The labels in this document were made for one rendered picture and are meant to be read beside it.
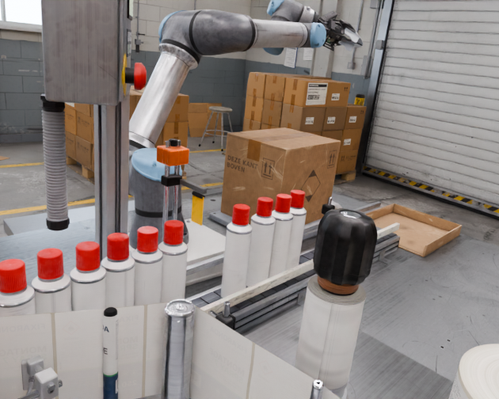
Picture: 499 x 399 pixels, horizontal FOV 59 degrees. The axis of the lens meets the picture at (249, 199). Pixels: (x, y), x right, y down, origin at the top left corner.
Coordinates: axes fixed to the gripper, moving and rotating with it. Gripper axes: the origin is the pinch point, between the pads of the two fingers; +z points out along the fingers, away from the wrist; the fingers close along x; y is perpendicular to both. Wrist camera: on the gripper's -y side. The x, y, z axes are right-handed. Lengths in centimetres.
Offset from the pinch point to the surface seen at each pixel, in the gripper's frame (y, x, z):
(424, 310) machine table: 98, -6, 18
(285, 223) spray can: 93, 0, -23
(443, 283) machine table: 85, -10, 30
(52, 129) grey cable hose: 105, 17, -68
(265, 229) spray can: 96, 1, -27
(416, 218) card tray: 42, -31, 44
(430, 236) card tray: 55, -24, 42
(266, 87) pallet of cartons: -235, -194, 26
